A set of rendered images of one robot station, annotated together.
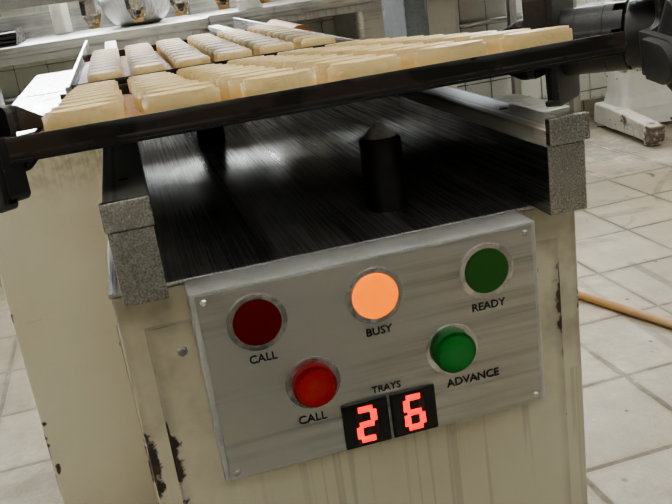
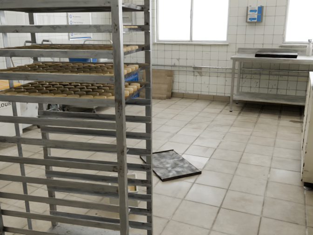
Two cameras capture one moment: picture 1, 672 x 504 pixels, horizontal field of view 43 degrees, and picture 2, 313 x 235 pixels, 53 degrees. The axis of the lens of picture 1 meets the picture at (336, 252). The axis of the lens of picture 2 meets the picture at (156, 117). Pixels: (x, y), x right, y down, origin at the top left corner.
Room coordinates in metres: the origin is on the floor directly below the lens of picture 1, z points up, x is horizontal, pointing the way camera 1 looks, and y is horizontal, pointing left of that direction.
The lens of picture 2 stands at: (-1.47, 0.05, 1.32)
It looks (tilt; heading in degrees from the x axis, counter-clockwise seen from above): 16 degrees down; 36
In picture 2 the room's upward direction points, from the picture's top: straight up
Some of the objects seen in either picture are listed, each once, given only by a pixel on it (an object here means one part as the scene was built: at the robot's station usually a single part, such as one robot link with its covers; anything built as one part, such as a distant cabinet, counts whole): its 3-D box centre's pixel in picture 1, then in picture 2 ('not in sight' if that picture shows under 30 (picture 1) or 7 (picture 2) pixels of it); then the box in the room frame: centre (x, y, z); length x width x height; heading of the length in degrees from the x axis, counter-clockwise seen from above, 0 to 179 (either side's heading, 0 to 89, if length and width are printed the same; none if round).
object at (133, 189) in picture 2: not in sight; (123, 191); (0.17, 1.57, 0.08); 0.30 x 0.22 x 0.16; 43
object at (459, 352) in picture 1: (452, 349); not in sight; (0.53, -0.07, 0.76); 0.03 x 0.02 x 0.03; 102
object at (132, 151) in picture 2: not in sight; (93, 148); (-0.38, 1.28, 0.69); 0.64 x 0.03 x 0.03; 114
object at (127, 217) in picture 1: (116, 86); not in sight; (1.47, 0.33, 0.87); 2.01 x 0.03 x 0.07; 12
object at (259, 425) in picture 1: (374, 343); not in sight; (0.54, -0.02, 0.77); 0.24 x 0.04 x 0.14; 102
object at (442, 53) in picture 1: (451, 59); not in sight; (0.60, -0.10, 0.95); 0.05 x 0.05 x 0.02
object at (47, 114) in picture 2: not in sight; (91, 116); (-0.38, 1.28, 0.87); 0.64 x 0.03 x 0.03; 114
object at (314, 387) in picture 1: (313, 383); not in sight; (0.51, 0.03, 0.76); 0.03 x 0.02 x 0.03; 102
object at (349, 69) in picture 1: (365, 74); not in sight; (0.58, -0.04, 0.95); 0.05 x 0.05 x 0.02
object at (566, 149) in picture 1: (282, 59); not in sight; (1.53, 0.05, 0.87); 2.01 x 0.03 x 0.07; 12
